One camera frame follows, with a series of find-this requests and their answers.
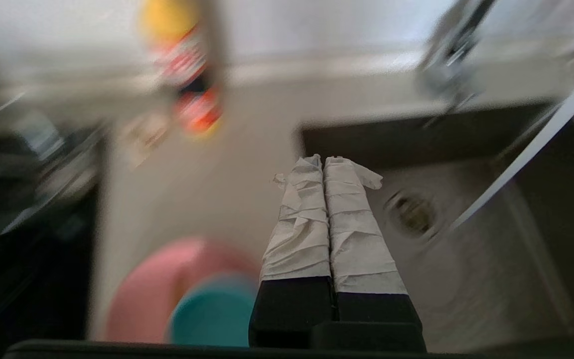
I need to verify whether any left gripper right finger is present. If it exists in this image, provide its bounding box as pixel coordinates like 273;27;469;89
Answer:
312;156;426;350

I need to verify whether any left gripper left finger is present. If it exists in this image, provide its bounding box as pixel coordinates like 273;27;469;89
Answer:
249;155;336;348

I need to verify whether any yellow dish soap bottle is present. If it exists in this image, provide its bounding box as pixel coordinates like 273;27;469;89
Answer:
138;0;225;135

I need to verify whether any stainless steel sink basin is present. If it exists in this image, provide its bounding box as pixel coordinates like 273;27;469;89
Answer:
299;102;574;350

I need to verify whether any chrome faucet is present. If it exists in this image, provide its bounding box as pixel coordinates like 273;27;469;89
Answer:
417;0;497;113

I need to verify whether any round metal drain strainer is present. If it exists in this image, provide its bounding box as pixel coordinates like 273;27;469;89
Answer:
384;189;439;239

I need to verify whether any teal bowl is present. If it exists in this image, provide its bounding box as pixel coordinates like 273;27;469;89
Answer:
167;277;260;347

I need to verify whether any pink plate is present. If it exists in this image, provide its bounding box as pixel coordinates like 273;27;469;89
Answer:
105;237;263;345

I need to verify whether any crumpled beige tissue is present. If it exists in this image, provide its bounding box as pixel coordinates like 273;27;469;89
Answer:
123;112;170;168

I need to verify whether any clear glass pot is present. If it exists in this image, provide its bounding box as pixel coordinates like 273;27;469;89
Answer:
0;90;103;235

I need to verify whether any black induction cooktop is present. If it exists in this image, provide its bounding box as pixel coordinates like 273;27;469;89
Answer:
0;135;98;350

